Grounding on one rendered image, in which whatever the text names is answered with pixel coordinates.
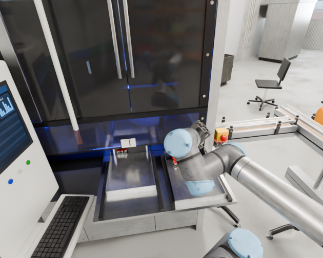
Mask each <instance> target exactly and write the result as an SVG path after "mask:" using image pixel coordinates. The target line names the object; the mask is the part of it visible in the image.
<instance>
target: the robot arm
mask: <svg viewBox="0 0 323 258"><path fill-rule="evenodd" d="M211 135H212V133H211V134H210V131H209V130H208V129H207V127H206V126H205V125H204V124H203V123H202V122H200V120H197V121H196V122H195V123H194V124H193V125H192V126H191V127H190V128H178V129H175V130H173V131H171V132H170V133H169V134H168V135H167V136H166V137H165V140H164V147H165V150H166V152H167V153H168V154H169V155H170V156H172V157H174V159H175V161H176V162H177V165H178V167H179V170H180V172H181V174H182V176H183V179H184V181H185V183H186V185H187V187H188V189H189V191H190V193H191V195H193V196H201V195H204V194H207V193H209V192H210V191H212V190H213V189H214V188H215V184H214V180H213V179H215V178H217V177H218V176H220V175H222V174H224V173H228V174H229V175H230V176H231V177H233V178H234V179H235V180H236V181H238V182H239V183H240V184H241V185H243V186H244V187H245V188H246V189H248V190H249V191H250V192H252V193H253V194H254V195H256V196H257V197H258V198H260V199H261V200H262V201H263V202H265V203H266V204H267V205H268V206H270V207H271V208H272V209H274V210H275V211H276V212H277V213H278V214H280V215H281V216H282V217H284V218H285V219H286V220H287V221H289V222H290V223H291V224H292V225H294V226H295V227H296V228H298V229H299V230H300V231H301V232H303V233H304V234H305V235H306V236H308V237H309V238H310V239H312V240H313V241H314V242H315V243H317V244H318V245H319V246H320V247H322V248H323V206H322V205H321V204H319V203H317V202H316V201H314V200H313V199H311V198H310V197H308V196H307V195H305V194H304V193H302V192H301V191H299V190H298V189H296V188H295V187H293V186H292V185H290V184H289V183H287V182H285V181H284V180H282V179H281V178H279V177H278V176H276V175H275V174H273V173H271V172H270V171H268V170H267V169H265V168H264V167H262V166H261V165H259V164H258V163H256V162H255V161H253V160H251V159H250V158H248V157H247V152H246V150H245V148H243V146H242V145H241V144H240V143H238V142H230V143H227V144H224V145H222V146H221V147H219V148H217V149H215V150H213V151H211V152H209V153H206V154H204V155H201V153H200V151H199V149H202V148H203V143H204V141H205V140H206V139H207V138H209V137H210V136H211ZM204 258H263V246H262V244H261V242H260V240H259V239H258V238H257V236H256V235H254V234H253V233H252V232H250V231H248V230H246V229H242V228H235V229H233V230H231V232H230V233H229V234H228V238H227V240H226V241H224V242H223V243H222V244H221V245H220V246H218V247H217V248H216V249H214V250H213V251H212V252H211V253H209V254H208V255H207V256H206V257H204Z"/></svg>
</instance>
